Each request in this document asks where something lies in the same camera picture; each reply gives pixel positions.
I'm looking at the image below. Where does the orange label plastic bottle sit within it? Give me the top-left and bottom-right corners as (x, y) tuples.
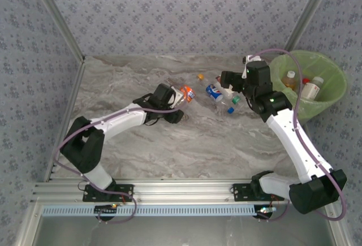
(176, 73), (206, 108)

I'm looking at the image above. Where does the gold red label bottle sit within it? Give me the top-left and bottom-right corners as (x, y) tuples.
(281, 70), (298, 92)

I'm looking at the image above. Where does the white bottle red print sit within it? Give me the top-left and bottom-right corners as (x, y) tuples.
(214, 75), (235, 100)

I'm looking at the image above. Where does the clear bottle white label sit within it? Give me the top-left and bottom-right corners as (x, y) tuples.
(299, 76), (325, 100)

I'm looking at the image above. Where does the bin with green liner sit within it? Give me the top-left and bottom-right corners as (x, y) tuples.
(268, 49), (348, 125)

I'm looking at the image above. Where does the blue label cola bottle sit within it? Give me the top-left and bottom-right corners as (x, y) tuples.
(205, 83), (236, 115)

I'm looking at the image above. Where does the small circuit board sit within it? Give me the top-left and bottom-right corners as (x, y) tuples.
(94, 204), (119, 222)
(255, 205), (277, 221)

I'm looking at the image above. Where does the metal lower shelf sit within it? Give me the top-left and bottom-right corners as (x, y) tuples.
(16, 202), (350, 246)

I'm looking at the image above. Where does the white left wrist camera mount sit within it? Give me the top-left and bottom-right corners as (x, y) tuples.
(173, 90), (185, 108)

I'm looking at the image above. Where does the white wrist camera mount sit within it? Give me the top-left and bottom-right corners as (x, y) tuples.
(173, 90), (185, 108)
(242, 54), (262, 63)

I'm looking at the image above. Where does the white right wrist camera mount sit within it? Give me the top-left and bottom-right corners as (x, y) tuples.
(242, 54), (262, 63)

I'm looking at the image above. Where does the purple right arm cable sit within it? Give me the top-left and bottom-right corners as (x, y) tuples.
(253, 48), (348, 222)

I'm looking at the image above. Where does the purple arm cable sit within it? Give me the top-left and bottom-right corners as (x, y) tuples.
(253, 48), (348, 222)
(53, 106), (184, 225)

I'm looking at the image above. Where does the aluminium frame post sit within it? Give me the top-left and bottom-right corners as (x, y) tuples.
(279, 0), (338, 58)
(28, 0), (86, 62)

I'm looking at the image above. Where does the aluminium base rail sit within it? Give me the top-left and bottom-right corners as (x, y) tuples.
(30, 178), (339, 205)

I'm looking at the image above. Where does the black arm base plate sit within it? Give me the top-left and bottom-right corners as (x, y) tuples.
(231, 183), (285, 202)
(81, 183), (135, 203)

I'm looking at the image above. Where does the slotted grey cable duct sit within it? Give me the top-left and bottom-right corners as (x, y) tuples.
(41, 204), (257, 217)

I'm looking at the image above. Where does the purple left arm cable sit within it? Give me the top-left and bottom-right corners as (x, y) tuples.
(53, 106), (184, 225)

